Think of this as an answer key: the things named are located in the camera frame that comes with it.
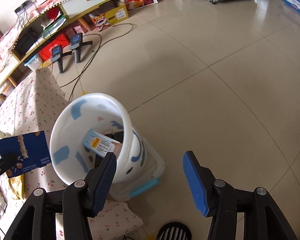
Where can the grey handheld device right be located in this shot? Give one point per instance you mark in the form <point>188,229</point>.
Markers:
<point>76,44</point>

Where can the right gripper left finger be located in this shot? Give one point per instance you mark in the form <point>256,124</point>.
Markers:
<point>81,200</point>

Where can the red gift box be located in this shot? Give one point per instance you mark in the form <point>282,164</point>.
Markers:
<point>46,52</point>

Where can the grey handheld device left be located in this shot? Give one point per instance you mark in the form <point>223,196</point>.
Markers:
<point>57,55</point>

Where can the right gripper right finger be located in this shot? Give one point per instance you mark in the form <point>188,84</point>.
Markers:
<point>217,199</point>

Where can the wooden tv cabinet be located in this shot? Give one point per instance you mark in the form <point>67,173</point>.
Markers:
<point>65,12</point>

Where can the white patterned trash bin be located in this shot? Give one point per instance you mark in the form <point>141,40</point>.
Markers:
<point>92,126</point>

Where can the yellow printed carton box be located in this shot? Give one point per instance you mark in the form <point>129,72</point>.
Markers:
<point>103,20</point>

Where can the blue cardboard snack box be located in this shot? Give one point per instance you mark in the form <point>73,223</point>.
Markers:
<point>25,153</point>

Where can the grey handheld device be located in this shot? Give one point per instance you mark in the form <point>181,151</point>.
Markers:
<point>57,55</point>
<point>76,44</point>

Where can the yellow snack bag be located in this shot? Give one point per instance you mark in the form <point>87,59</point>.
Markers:
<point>17,186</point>

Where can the clear blue-lid storage box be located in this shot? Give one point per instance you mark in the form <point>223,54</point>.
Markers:
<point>34,63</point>

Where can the pink checked cloth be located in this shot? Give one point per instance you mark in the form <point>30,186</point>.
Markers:
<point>6,44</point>

